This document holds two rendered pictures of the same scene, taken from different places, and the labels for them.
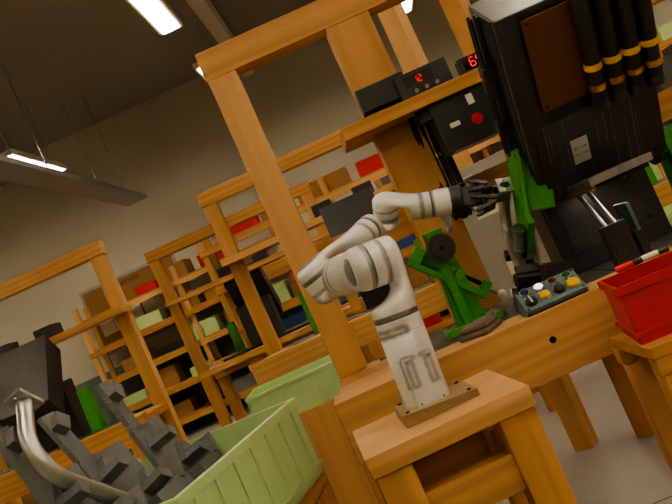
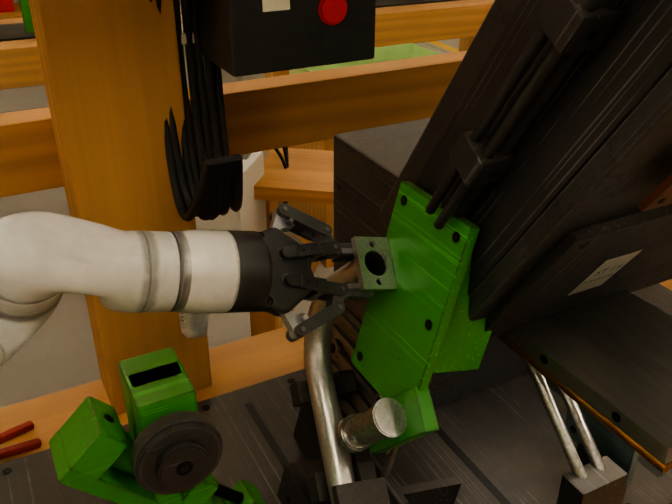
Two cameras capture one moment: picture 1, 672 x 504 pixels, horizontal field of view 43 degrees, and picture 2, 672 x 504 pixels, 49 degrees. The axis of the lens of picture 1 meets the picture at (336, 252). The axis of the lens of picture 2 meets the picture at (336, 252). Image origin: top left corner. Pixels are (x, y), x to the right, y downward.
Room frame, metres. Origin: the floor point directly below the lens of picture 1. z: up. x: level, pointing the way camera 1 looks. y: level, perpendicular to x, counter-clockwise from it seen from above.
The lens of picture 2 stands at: (1.72, -0.16, 1.56)
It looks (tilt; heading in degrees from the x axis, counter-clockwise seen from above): 29 degrees down; 333
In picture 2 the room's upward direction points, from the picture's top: straight up
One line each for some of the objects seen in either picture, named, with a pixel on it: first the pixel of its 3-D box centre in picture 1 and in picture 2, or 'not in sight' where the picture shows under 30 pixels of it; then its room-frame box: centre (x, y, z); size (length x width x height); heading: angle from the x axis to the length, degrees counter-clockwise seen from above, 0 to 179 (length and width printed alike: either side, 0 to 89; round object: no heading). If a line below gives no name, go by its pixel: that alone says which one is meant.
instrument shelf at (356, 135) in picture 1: (480, 80); not in sight; (2.55, -0.60, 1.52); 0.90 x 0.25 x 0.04; 90
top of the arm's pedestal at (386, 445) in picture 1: (436, 419); not in sight; (1.68, -0.05, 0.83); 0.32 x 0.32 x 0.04; 4
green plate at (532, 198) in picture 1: (529, 186); (435, 294); (2.23, -0.53, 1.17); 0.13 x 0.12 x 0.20; 90
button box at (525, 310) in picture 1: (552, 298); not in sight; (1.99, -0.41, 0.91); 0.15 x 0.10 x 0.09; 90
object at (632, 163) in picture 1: (597, 180); (571, 319); (2.19, -0.68, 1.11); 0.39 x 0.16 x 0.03; 0
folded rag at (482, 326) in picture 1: (479, 327); not in sight; (2.03, -0.24, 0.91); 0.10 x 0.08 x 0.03; 148
